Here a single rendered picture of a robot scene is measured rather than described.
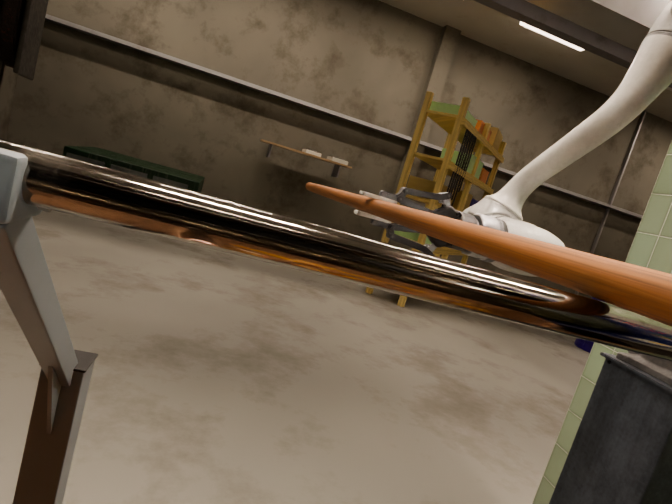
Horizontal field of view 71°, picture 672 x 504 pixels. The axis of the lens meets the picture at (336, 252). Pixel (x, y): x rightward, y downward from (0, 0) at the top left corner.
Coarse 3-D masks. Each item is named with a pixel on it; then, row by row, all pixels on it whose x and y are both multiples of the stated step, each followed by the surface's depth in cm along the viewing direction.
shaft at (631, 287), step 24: (336, 192) 116; (384, 216) 78; (408, 216) 67; (432, 216) 61; (456, 240) 53; (480, 240) 48; (504, 240) 44; (528, 240) 41; (528, 264) 40; (552, 264) 37; (576, 264) 34; (600, 264) 33; (624, 264) 31; (576, 288) 35; (600, 288) 32; (624, 288) 30; (648, 288) 28; (648, 312) 29
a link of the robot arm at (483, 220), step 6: (480, 216) 92; (486, 216) 92; (480, 222) 91; (486, 222) 91; (492, 222) 91; (498, 222) 92; (492, 228) 91; (498, 228) 91; (504, 228) 91; (462, 252) 95; (468, 252) 93; (480, 258) 93; (486, 258) 93
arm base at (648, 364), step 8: (632, 352) 114; (624, 360) 107; (632, 360) 106; (640, 360) 104; (648, 360) 103; (656, 360) 101; (664, 360) 99; (640, 368) 103; (648, 368) 102; (656, 368) 100; (664, 368) 99; (656, 376) 99; (664, 376) 98
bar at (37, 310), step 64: (0, 192) 23; (64, 192) 24; (128, 192) 25; (192, 192) 26; (0, 256) 27; (256, 256) 27; (320, 256) 27; (384, 256) 28; (64, 320) 40; (512, 320) 31; (576, 320) 32; (640, 320) 33; (64, 384) 47; (64, 448) 48
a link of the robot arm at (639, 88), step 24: (648, 48) 89; (648, 72) 88; (624, 96) 90; (648, 96) 89; (600, 120) 93; (624, 120) 91; (576, 144) 97; (600, 144) 96; (528, 168) 105; (552, 168) 102; (504, 192) 107; (528, 192) 107; (504, 216) 103
